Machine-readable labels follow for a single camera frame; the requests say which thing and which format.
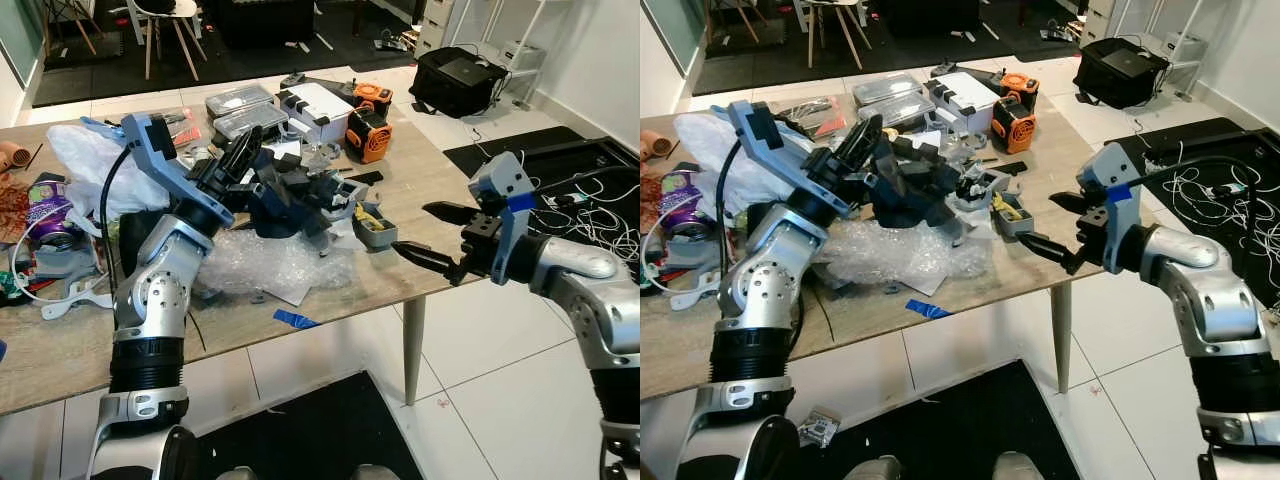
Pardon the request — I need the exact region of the orange brown patterned packet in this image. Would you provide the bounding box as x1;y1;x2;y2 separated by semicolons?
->
0;183;33;243
640;163;667;223

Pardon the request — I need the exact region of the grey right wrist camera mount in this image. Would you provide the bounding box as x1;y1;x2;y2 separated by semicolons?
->
467;152;538;288
1075;141;1153;274

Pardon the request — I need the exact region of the large dark carpet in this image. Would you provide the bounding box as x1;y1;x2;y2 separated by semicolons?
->
30;0;433;108
690;0;1093;98

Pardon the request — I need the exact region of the orange and black fan unit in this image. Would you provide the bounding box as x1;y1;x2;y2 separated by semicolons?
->
989;94;1039;155
344;104;394;165

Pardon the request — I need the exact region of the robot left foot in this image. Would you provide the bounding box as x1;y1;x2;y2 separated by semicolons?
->
843;454;903;480

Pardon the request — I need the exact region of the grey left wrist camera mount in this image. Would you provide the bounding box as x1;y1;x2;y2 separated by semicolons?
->
83;113;238;218
712;100;853;216

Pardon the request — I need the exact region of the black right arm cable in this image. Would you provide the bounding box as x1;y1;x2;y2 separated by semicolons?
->
1124;153;1265;198

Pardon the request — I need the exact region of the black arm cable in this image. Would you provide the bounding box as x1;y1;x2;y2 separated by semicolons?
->
716;138;749;283
98;143;138;293
1124;153;1265;198

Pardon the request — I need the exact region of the white storage box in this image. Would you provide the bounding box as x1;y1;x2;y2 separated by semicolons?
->
498;39;548;103
1158;29;1208;93

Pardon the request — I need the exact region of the white plastic bag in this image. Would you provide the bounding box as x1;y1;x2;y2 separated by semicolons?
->
45;120;173;223
674;108;803;217

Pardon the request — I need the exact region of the black mat with white cables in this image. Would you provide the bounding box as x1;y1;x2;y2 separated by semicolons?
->
442;124;641;313
1114;116;1280;303

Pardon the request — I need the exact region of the dark blue printed parts pile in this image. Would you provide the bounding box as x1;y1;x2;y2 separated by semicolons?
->
868;133;988;242
244;148;353;243

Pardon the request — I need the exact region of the thin white cable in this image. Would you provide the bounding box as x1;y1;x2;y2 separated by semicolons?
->
8;232;113;303
644;212;723;293

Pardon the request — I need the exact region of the small grey open box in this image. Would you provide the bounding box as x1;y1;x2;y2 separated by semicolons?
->
989;191;1037;240
351;204;399;250

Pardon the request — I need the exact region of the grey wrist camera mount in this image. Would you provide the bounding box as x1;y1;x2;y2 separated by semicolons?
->
1075;141;1153;274
83;113;238;218
467;152;538;288
712;100;853;216

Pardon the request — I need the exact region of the white chair with wooden legs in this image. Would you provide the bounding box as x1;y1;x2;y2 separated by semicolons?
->
799;0;867;70
127;0;207;82

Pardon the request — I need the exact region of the red and black packet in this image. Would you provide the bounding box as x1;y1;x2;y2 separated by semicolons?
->
158;107;203;147
798;96;848;138

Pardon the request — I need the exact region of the clear plastic parts case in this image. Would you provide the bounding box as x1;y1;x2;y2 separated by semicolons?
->
204;84;277;120
212;103;292;142
851;72;924;107
859;91;937;130

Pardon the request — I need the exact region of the plain black floor mat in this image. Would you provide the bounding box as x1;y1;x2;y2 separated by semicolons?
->
788;359;1083;480
148;371;423;480

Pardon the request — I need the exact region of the white cardboard box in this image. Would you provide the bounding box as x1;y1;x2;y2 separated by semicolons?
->
282;82;354;142
927;71;1002;132

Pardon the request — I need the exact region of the tapered wooden table leg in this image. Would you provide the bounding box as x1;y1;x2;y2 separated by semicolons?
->
402;294;427;407
1049;282;1074;395

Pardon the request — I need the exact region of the black backpack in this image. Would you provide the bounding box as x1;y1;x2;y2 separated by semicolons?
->
409;46;510;120
1072;37;1172;110

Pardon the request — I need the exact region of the orange round device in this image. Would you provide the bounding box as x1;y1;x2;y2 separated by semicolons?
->
350;82;394;111
999;71;1042;100

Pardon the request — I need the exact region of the white drawer unit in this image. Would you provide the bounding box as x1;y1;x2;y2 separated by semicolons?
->
414;0;463;57
1079;0;1128;47

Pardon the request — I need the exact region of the small printed packet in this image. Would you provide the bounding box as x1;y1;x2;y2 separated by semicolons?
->
798;406;843;448

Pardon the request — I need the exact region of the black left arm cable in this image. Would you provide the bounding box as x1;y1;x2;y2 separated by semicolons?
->
98;143;138;293
716;138;749;283

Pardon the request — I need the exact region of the clear bubble wrap sheet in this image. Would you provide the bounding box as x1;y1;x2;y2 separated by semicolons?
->
814;214;993;288
193;224;363;303

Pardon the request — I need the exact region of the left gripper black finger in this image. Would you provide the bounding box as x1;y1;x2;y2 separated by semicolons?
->
216;135;248;187
860;112;887;173
240;124;267;183
833;120;867;177

